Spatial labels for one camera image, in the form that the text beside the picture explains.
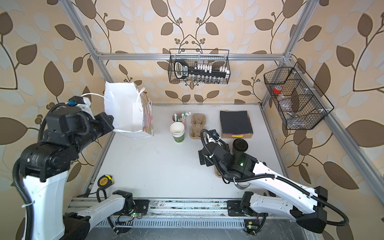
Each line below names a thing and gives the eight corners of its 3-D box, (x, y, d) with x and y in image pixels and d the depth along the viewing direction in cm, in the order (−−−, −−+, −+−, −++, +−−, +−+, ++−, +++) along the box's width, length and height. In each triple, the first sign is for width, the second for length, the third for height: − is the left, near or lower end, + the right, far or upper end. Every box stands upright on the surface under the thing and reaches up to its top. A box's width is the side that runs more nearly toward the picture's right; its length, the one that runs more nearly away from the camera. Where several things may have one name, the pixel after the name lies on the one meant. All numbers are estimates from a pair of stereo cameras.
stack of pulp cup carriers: (189, 140, 101) (189, 136, 98) (190, 117, 115) (190, 113, 111) (206, 140, 101) (207, 136, 98) (205, 117, 115) (205, 113, 111)
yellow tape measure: (99, 188, 83) (95, 186, 80) (103, 177, 87) (99, 175, 84) (112, 188, 83) (109, 186, 80) (116, 177, 87) (113, 175, 84)
